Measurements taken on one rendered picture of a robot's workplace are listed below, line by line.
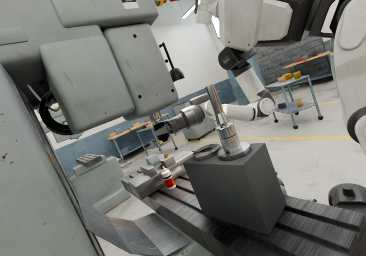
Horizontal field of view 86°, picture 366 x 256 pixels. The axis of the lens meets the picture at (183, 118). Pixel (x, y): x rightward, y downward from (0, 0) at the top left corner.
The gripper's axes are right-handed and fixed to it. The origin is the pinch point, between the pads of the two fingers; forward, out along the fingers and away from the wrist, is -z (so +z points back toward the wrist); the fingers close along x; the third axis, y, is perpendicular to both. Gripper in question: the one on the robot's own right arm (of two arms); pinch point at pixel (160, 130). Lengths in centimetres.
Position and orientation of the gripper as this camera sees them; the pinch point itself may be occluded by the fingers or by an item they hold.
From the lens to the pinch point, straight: 81.6
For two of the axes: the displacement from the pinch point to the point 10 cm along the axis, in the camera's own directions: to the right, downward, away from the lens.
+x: 3.0, 0.0, -9.5
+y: 3.7, 9.2, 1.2
